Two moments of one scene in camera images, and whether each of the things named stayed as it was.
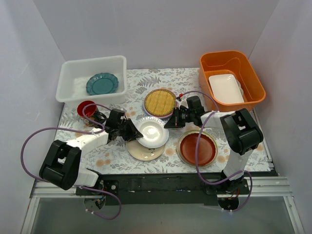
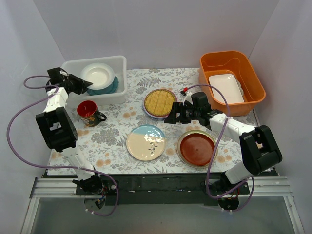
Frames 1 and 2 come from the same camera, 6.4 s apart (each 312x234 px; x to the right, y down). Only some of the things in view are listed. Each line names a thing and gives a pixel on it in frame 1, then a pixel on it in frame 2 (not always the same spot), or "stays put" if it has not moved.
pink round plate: x=166 y=116 stays put
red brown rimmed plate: x=207 y=150 stays put
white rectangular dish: x=225 y=88 stays put
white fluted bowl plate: x=152 y=129 to x=101 y=75
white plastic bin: x=71 y=90 stays put
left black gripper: x=126 y=129 to x=72 y=83
